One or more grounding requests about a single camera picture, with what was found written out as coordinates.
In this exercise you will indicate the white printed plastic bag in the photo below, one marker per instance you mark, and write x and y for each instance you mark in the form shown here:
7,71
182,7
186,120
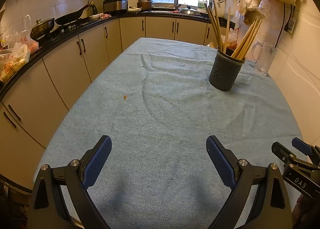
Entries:
13,59

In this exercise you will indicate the blue table cloth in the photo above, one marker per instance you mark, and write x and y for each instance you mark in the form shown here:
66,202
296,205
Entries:
182,189

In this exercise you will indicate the black wok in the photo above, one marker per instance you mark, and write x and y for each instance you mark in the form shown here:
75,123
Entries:
70,17

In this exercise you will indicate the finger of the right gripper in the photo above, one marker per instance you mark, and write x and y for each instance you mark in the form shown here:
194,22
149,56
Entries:
288,157
313,152

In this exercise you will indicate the pot with lid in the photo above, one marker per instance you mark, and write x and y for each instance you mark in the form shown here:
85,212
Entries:
42,27

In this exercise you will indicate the steel pot lid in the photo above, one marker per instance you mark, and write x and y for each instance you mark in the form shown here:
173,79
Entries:
189,11

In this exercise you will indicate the green detergent bottle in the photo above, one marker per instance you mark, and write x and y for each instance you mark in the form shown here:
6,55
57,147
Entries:
201,6

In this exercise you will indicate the black countertop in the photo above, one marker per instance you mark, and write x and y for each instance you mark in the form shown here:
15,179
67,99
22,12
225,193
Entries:
63,34

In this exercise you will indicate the plastic bag with red contents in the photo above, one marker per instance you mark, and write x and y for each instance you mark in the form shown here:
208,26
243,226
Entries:
23,36

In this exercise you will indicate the pink hanging plastic bag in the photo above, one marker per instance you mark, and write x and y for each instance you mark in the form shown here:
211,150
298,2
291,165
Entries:
273,13

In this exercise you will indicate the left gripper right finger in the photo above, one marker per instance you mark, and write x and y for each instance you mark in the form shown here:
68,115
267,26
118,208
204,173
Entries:
271,205

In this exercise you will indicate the lower kitchen cabinets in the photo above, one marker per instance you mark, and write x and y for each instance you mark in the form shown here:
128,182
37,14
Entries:
75,53

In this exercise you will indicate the black kettle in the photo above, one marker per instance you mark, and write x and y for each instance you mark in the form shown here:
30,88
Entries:
93,10

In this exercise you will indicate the brown clay pot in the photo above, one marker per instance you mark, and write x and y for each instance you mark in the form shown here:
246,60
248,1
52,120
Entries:
144,5

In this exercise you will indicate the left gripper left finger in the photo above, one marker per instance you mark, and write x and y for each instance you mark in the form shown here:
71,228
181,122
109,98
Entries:
47,208

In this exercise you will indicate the dark green utensil holder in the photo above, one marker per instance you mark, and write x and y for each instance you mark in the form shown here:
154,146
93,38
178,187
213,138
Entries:
224,71

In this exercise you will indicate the clear glass mug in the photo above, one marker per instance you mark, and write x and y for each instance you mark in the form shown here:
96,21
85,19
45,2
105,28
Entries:
265,57

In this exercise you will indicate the white bowl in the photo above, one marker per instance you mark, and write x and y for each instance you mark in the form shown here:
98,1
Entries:
94,17

